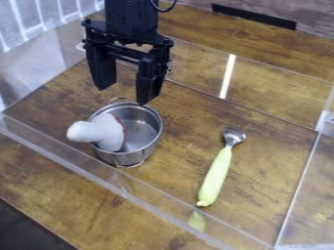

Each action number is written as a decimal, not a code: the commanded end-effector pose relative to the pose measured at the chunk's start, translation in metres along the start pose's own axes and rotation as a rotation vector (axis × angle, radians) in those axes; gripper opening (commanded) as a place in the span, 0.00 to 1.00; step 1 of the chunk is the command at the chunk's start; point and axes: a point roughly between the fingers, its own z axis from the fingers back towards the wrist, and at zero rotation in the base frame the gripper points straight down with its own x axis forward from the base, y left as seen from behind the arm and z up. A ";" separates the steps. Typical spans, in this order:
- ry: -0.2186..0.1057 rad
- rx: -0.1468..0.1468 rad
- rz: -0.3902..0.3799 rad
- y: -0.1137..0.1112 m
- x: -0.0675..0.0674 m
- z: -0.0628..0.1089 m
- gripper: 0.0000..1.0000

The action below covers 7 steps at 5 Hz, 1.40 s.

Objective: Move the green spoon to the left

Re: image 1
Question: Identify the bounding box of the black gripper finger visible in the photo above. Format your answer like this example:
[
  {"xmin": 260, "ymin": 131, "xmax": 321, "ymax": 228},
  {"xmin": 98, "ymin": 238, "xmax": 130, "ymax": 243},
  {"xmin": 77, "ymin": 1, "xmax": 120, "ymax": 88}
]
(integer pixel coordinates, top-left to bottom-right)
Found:
[
  {"xmin": 84, "ymin": 42, "xmax": 117, "ymax": 91},
  {"xmin": 136, "ymin": 59, "xmax": 166, "ymax": 105}
]

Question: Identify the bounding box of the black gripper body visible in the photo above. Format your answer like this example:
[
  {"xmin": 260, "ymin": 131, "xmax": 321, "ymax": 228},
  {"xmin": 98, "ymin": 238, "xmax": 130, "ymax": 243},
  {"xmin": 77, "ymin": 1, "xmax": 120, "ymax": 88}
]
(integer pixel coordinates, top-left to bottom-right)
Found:
[{"xmin": 82, "ymin": 20, "xmax": 173, "ymax": 72}]

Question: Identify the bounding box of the green handled metal spoon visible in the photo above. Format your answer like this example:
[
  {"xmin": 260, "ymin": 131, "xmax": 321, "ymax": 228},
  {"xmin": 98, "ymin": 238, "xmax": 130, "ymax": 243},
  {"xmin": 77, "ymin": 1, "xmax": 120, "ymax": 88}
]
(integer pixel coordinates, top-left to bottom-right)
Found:
[{"xmin": 194, "ymin": 128, "xmax": 245, "ymax": 207}]

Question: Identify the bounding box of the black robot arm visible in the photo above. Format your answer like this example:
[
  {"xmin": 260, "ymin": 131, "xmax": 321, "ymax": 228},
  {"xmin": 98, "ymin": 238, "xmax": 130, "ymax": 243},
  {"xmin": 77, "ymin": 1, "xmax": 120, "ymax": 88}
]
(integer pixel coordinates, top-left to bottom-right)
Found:
[{"xmin": 81, "ymin": 0, "xmax": 176, "ymax": 105}]

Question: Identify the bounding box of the small stainless steel pot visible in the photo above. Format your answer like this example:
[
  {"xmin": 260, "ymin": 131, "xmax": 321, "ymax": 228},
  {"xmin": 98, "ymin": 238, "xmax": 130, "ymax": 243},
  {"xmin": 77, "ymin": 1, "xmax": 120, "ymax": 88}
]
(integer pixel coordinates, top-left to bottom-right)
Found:
[{"xmin": 89, "ymin": 97, "xmax": 162, "ymax": 168}]

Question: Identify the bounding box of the white toy mushroom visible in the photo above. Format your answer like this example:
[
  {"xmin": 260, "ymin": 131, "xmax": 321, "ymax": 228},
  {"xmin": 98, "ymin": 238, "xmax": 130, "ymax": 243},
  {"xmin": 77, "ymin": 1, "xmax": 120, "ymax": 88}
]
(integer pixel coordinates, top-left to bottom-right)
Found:
[{"xmin": 66, "ymin": 113, "xmax": 125, "ymax": 152}]

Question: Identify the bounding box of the black strip on table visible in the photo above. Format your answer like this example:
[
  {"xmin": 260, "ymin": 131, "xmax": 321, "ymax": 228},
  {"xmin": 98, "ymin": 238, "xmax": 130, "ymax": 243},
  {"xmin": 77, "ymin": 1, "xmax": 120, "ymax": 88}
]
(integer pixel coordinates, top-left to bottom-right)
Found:
[{"xmin": 210, "ymin": 3, "xmax": 297, "ymax": 30}]

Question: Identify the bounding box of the clear acrylic enclosure wall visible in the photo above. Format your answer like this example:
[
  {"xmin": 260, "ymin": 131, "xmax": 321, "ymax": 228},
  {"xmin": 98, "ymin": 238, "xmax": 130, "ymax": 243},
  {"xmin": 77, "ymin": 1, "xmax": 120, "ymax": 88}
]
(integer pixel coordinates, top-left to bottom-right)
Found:
[{"xmin": 0, "ymin": 7, "xmax": 334, "ymax": 250}]

